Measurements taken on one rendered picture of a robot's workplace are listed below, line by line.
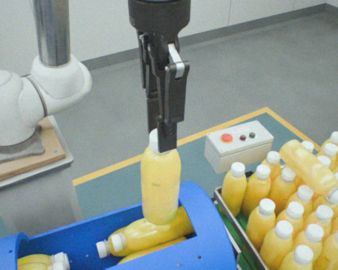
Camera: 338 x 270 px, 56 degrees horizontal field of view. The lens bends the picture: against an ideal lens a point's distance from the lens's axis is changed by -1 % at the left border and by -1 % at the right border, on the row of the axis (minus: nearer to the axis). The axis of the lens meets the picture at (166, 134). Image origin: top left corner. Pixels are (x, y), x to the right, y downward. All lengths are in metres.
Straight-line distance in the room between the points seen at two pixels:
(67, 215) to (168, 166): 0.90
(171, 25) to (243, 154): 0.75
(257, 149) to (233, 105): 2.06
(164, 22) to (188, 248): 0.44
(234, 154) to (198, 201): 0.38
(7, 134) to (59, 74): 0.26
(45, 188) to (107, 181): 1.21
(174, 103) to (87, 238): 0.56
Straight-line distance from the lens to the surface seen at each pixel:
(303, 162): 0.95
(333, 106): 3.46
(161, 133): 0.48
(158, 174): 0.54
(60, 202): 1.32
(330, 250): 0.94
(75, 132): 2.88
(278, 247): 0.89
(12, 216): 1.31
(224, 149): 1.03
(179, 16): 0.39
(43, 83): 1.14
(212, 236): 0.69
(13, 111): 1.11
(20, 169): 1.17
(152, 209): 0.62
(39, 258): 0.79
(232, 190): 1.00
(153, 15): 0.38
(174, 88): 0.40
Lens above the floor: 1.79
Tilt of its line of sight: 41 degrees down
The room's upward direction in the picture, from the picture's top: straight up
